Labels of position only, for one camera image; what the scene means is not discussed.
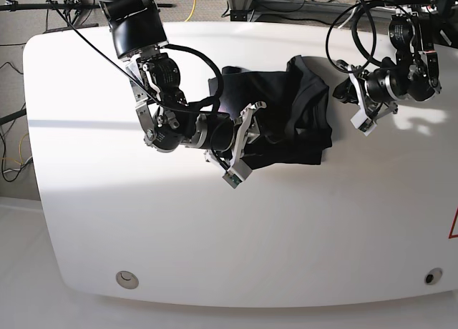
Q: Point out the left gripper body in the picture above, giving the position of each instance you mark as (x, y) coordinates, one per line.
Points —
(373, 95)

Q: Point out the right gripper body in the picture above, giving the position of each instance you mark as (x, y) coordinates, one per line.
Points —
(226, 138)

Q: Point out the black T-shirt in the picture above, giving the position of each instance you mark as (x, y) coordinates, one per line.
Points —
(293, 126)

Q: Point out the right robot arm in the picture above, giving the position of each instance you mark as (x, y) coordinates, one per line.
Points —
(166, 117)

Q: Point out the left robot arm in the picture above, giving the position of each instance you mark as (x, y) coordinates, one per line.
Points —
(414, 70)

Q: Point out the red triangle warning sticker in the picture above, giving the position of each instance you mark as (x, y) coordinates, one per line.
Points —
(453, 230)

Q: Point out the right table grommet cap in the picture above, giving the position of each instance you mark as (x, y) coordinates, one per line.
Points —
(433, 276)

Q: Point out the table grommet cap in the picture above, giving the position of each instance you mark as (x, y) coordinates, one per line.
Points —
(433, 276)
(127, 280)

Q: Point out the left table grommet cap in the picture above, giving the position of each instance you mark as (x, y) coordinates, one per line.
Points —
(127, 280)

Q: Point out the black tripod stand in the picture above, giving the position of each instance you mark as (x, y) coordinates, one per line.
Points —
(75, 12)

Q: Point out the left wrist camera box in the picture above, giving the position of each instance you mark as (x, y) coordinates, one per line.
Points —
(363, 123)

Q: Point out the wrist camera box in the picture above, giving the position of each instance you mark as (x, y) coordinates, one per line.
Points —
(363, 123)
(237, 173)

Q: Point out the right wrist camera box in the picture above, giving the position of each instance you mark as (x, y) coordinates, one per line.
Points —
(237, 173)

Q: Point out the aluminium frame base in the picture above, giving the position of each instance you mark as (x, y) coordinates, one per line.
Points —
(319, 12)

